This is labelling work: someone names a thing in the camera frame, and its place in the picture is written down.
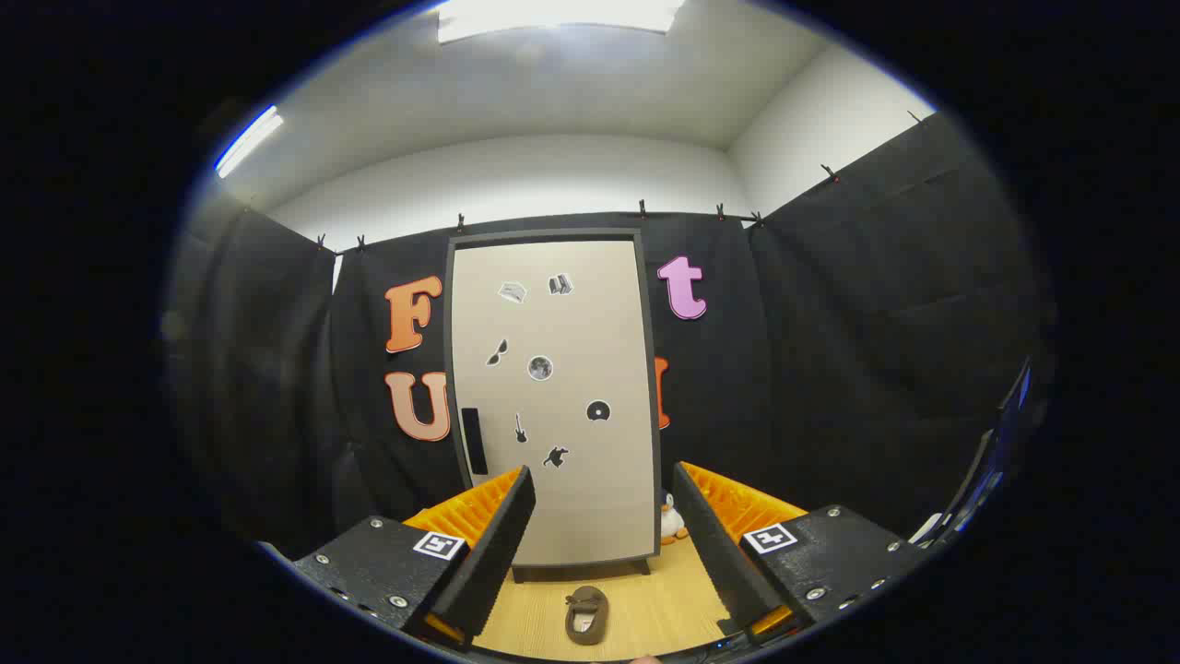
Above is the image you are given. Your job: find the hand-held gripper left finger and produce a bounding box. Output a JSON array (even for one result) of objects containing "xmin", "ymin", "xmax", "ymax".
[{"xmin": 293, "ymin": 466, "xmax": 537, "ymax": 651}]

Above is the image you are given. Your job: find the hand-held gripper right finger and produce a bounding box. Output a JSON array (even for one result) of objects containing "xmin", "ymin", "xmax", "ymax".
[{"xmin": 671, "ymin": 461, "xmax": 927, "ymax": 646}]

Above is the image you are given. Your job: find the beige shoe cabinet door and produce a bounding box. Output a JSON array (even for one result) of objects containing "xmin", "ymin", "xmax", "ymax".
[{"xmin": 452, "ymin": 240, "xmax": 659, "ymax": 567}]

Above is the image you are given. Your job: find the brown fuzzy shoe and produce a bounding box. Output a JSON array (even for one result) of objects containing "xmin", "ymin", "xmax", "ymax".
[{"xmin": 564, "ymin": 585, "xmax": 610, "ymax": 646}]

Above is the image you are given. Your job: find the dark grey shoe cabinet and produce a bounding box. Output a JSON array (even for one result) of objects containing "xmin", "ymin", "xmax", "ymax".
[{"xmin": 443, "ymin": 228, "xmax": 665, "ymax": 584}]

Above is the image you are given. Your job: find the penguin plush toy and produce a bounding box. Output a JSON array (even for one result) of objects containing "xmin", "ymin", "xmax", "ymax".
[{"xmin": 659, "ymin": 492, "xmax": 690, "ymax": 545}]

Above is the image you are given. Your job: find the black backdrop cloth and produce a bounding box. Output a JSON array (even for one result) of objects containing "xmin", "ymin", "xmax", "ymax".
[{"xmin": 166, "ymin": 111, "xmax": 1056, "ymax": 563}]

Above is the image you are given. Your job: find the dark folding stand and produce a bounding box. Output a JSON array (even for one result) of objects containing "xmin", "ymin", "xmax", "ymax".
[{"xmin": 940, "ymin": 360, "xmax": 1033, "ymax": 545}]

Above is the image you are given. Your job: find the row of backdrop clips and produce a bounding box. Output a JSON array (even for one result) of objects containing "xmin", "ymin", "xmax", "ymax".
[{"xmin": 313, "ymin": 109, "xmax": 925, "ymax": 252}]

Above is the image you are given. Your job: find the rectangular ceiling light panel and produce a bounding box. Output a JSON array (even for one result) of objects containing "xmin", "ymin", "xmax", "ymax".
[{"xmin": 436, "ymin": 0, "xmax": 688, "ymax": 45}]

